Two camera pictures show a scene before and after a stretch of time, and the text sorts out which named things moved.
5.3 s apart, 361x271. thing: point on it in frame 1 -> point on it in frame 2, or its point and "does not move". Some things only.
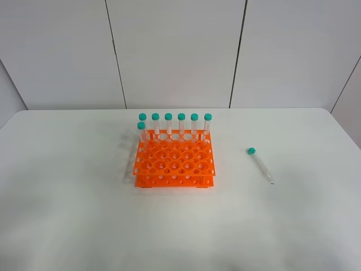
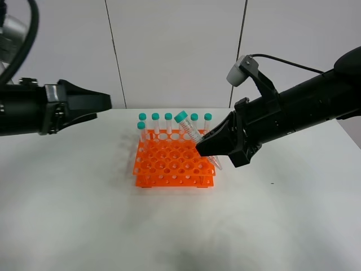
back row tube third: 168,117 does not move
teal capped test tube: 251,152 -> 181,118
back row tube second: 155,117 does not move
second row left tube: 143,136 does not move
